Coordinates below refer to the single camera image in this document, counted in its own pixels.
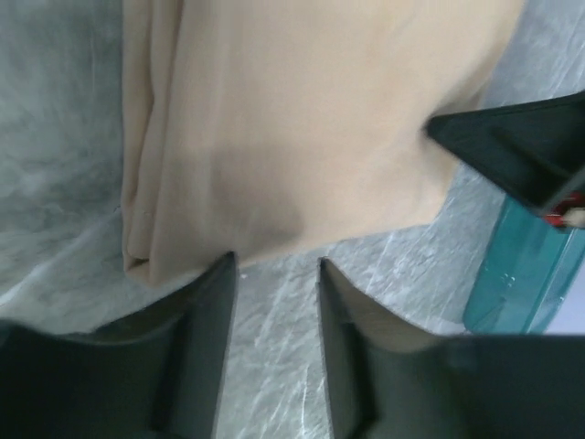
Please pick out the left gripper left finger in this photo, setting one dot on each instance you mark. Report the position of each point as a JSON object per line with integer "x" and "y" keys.
{"x": 156, "y": 373}

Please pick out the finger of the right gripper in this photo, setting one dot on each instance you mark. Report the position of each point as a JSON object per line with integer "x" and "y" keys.
{"x": 533, "y": 151}

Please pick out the teal plastic bin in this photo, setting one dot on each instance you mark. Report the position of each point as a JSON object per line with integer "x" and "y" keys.
{"x": 527, "y": 270}

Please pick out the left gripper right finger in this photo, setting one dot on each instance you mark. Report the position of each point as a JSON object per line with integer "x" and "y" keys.
{"x": 386, "y": 378}

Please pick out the beige t shirt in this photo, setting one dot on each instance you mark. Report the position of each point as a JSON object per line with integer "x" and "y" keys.
{"x": 271, "y": 127}

